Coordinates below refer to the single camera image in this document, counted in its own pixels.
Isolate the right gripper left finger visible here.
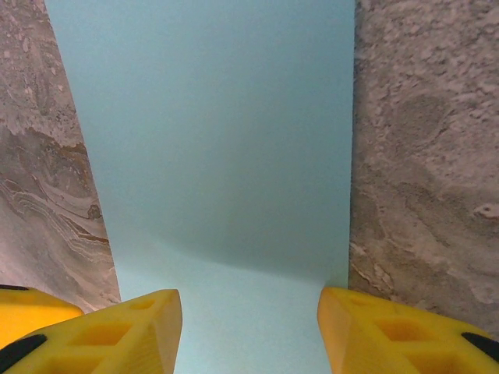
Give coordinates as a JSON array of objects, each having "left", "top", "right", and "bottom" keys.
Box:
[{"left": 0, "top": 286, "right": 183, "bottom": 374}]

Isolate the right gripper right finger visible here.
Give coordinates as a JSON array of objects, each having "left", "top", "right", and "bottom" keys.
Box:
[{"left": 317, "top": 286, "right": 499, "bottom": 374}]

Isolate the light blue cloth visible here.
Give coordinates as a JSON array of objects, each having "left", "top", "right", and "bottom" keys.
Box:
[{"left": 44, "top": 0, "right": 356, "bottom": 374}]

